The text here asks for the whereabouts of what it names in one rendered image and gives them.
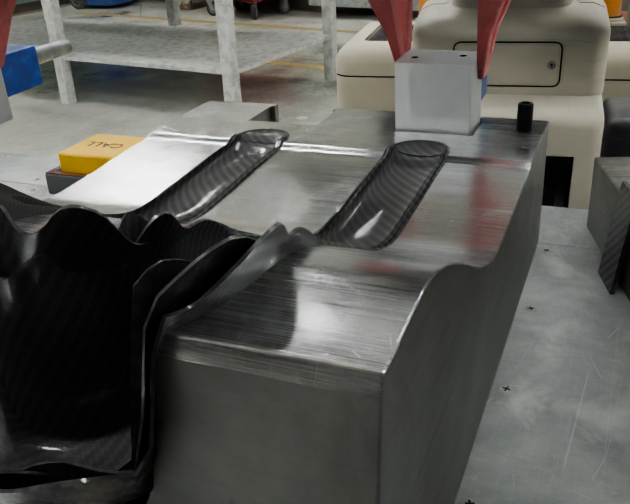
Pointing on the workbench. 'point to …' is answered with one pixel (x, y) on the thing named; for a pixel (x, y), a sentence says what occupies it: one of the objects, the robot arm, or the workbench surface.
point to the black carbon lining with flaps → (129, 312)
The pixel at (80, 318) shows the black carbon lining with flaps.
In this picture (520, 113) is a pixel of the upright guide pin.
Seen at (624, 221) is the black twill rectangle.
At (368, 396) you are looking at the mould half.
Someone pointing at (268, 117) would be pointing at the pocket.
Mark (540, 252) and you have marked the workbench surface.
